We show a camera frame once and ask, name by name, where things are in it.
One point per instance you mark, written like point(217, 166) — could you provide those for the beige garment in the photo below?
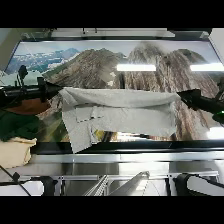
point(15, 151)

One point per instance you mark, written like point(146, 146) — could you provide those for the silver frame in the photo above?
point(126, 166)

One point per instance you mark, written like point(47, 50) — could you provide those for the grey shirt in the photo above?
point(126, 113)

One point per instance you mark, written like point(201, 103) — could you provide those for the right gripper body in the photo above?
point(195, 98)

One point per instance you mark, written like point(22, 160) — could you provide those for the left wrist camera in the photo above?
point(22, 71)

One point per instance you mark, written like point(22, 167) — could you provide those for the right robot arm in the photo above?
point(210, 104)

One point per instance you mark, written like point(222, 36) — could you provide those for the brown garment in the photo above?
point(28, 106)

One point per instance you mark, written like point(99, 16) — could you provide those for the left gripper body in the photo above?
point(43, 90)

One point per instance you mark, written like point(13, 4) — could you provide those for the dark green garment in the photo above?
point(18, 125)

